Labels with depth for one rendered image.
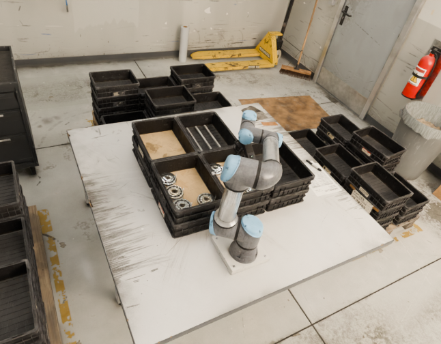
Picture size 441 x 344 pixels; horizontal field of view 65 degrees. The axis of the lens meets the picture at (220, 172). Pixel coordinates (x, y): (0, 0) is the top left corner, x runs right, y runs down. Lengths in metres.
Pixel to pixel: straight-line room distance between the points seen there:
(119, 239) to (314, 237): 1.10
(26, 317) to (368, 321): 2.16
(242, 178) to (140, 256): 0.74
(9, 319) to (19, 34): 3.56
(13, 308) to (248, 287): 1.15
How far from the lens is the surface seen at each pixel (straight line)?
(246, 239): 1.74
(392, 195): 3.09
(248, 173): 1.37
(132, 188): 2.17
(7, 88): 2.87
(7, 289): 2.13
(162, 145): 2.28
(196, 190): 2.00
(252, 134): 1.75
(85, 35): 4.99
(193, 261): 1.86
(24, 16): 4.85
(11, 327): 2.02
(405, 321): 3.04
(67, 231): 2.90
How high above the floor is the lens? 2.24
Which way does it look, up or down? 41 degrees down
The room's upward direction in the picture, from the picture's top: 12 degrees clockwise
